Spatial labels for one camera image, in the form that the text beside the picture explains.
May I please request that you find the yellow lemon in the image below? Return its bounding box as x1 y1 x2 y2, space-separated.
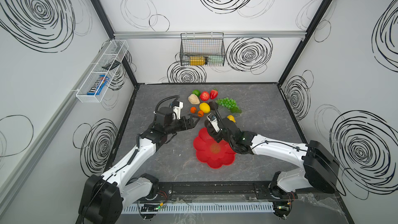
200 102 211 114

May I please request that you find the beige garlic bulb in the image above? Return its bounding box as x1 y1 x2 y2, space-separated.
188 94 201 105

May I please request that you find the red flower-shaped fruit bowl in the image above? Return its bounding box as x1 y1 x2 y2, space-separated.
193 128 236 170

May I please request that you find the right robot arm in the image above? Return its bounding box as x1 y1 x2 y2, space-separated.
205 101 340 199

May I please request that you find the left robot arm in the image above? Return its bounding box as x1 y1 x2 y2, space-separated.
76 95 200 224

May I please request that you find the orange tangerine left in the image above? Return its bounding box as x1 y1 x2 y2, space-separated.
190 107 197 114

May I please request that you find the yellow pear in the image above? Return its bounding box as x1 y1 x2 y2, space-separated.
227 115 236 123

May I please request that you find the dark avocado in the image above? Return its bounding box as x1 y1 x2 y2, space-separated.
208 101 218 111

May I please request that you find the red apple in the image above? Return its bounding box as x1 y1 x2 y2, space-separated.
200 91 210 101

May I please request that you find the green lime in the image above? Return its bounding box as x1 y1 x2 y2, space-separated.
192 90 201 97

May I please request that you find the red strawberry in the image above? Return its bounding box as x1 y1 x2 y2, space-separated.
210 89 218 100

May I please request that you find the green grape bunch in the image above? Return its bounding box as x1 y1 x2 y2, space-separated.
216 97 242 114

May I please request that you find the yellow box in basket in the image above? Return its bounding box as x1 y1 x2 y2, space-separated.
190 56 207 66

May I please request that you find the green item in basket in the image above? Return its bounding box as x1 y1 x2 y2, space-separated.
207 55 225 66

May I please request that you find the black remote control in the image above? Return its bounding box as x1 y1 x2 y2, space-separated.
102 60 121 71

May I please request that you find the blue candy packet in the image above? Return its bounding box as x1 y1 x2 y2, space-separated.
87 75 109 96

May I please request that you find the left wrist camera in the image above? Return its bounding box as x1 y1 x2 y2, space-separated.
172 100 183 120

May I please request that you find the black wire basket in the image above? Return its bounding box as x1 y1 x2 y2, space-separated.
179 32 226 66

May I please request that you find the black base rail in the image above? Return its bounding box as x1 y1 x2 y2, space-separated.
136 180 338 201

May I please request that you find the grey slotted cable duct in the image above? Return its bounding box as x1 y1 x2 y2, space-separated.
122 202 275 214

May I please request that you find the white wire shelf basket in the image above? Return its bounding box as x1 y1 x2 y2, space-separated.
76 39 129 103

